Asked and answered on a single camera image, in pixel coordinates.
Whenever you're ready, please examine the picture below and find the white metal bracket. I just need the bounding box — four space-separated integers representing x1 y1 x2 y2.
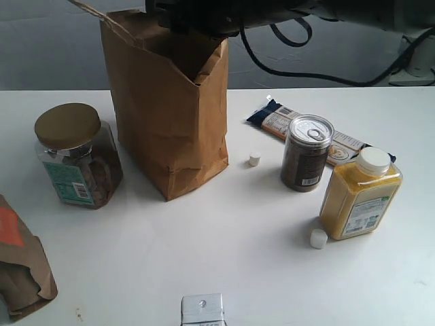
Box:
180 293 227 326

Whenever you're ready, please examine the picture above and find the white stand in background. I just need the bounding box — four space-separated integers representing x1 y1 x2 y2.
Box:
389 35 434 87

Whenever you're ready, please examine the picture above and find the black cable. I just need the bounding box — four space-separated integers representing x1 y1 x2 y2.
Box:
239 13 435 88

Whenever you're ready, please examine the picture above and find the tall brown paper bag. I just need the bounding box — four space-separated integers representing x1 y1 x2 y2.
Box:
75 1 228 200

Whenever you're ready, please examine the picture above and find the dark jar with pull-tab lid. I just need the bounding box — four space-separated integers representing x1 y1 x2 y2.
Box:
280 115 334 192

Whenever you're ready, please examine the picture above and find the yellow grain plastic bottle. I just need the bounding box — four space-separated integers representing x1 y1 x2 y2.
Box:
319 147 402 240

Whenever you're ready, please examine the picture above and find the brown pouch with orange label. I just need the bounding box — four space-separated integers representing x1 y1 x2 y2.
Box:
1 196 58 322

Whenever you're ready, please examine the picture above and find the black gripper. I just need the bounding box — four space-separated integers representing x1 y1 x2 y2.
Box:
145 0 245 39

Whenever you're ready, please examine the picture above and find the small white cap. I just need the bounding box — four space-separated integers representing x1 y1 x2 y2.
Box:
247 152 261 167
310 228 328 249

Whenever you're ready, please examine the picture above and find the nut jar with gold lid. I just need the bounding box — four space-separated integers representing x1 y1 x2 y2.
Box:
34 103 123 209

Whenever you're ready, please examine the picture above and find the blue pasta packet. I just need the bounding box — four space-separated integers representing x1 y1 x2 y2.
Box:
245 97 398 168

